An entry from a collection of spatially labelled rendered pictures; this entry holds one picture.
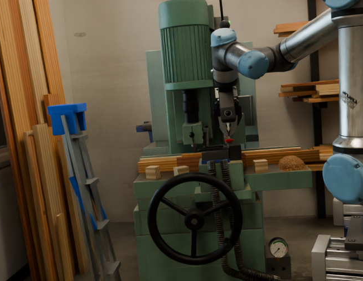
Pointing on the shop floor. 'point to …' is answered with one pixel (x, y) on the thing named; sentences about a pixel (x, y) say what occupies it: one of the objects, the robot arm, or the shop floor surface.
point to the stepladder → (85, 187)
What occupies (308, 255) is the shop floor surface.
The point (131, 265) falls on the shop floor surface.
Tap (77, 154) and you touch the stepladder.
